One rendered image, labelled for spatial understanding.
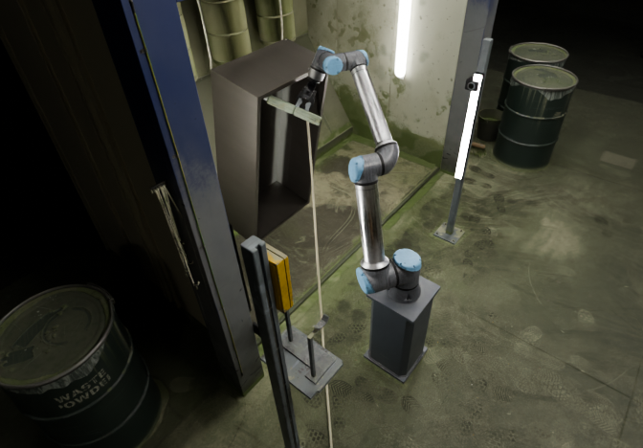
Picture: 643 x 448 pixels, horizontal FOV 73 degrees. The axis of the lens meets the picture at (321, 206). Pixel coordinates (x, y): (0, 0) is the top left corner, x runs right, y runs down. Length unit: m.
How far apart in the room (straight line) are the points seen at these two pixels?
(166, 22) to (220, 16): 2.15
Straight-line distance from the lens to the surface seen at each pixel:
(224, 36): 3.71
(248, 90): 2.30
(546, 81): 4.61
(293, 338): 2.14
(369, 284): 2.25
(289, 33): 4.14
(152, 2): 1.51
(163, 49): 1.54
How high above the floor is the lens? 2.57
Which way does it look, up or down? 39 degrees down
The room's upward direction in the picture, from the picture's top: 3 degrees counter-clockwise
